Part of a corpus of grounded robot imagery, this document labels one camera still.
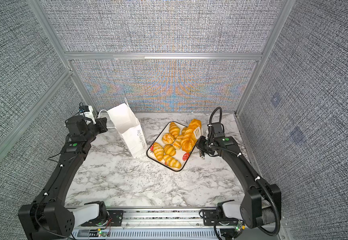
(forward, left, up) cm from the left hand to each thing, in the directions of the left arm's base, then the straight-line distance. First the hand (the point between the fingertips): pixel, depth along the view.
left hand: (106, 117), depth 78 cm
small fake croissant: (-1, -38, -24) cm, 45 cm away
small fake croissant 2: (+6, -43, -21) cm, 48 cm away
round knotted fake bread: (+3, -32, -25) cm, 41 cm away
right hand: (-10, -48, -13) cm, 51 cm away
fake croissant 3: (-14, -34, -25) cm, 44 cm away
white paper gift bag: (-5, -12, -3) cm, 14 cm away
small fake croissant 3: (-6, -33, -25) cm, 41 cm away
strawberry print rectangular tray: (-9, -40, -28) cm, 50 cm away
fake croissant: (+11, -36, -25) cm, 46 cm away
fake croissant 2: (-7, -26, -24) cm, 36 cm away
